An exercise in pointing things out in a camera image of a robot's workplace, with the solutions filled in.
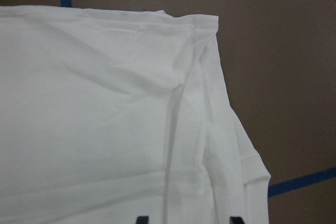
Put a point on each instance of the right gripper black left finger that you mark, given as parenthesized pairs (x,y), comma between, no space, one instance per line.
(142,220)

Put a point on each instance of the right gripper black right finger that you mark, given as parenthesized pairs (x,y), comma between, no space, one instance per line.
(236,220)

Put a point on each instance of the white printed t-shirt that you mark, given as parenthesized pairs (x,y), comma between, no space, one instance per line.
(109,115)

